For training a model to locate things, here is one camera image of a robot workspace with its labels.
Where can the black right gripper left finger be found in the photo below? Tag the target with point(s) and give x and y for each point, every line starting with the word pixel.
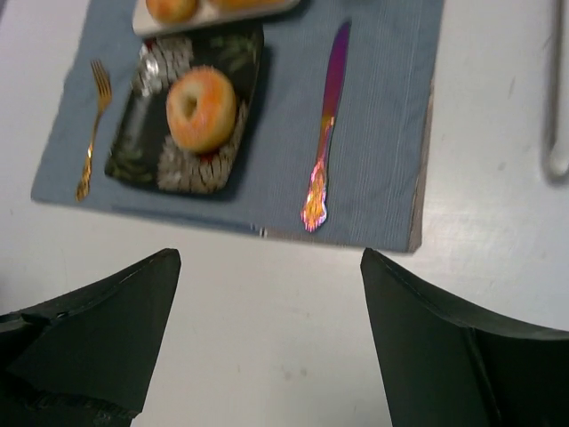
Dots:
pixel 86 358

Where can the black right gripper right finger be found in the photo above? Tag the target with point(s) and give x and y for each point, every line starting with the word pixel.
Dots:
pixel 448 362

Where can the orange ring donut bread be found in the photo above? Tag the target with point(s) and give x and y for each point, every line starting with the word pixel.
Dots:
pixel 201 110

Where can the front small bread roll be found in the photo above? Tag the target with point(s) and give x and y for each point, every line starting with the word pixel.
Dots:
pixel 171 11

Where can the purple gold knife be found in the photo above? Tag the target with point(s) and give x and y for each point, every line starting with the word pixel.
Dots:
pixel 314 211

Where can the black floral square plate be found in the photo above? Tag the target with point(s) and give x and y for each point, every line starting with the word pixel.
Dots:
pixel 143 153

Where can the blue cloth placemat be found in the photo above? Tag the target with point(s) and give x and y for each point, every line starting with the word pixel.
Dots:
pixel 375 157

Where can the gold fork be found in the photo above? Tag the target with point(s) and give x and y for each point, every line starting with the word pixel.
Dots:
pixel 104 97

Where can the white rectangular serving tray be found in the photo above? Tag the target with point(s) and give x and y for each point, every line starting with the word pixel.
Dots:
pixel 207 15

